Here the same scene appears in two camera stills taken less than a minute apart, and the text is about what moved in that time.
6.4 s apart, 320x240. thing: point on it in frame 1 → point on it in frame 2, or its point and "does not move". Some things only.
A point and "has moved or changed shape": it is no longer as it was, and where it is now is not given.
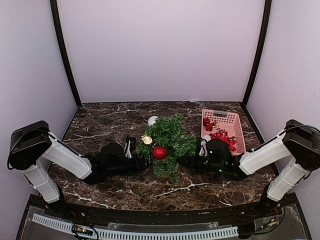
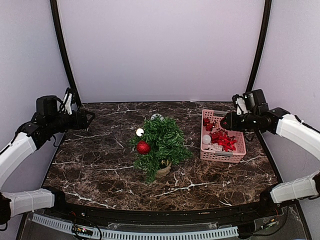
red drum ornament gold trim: [146, 139] → [139, 131]
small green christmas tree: [168, 131] has moved or changed shape
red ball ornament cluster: [220, 134] does not move
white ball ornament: [151, 120] → [156, 115]
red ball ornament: [159, 152] → [143, 147]
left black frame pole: [64, 50] does not move
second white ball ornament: [207, 137] does not move
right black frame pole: [267, 7] does not move
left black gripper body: [121, 170] → [57, 125]
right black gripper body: [200, 166] → [250, 122]
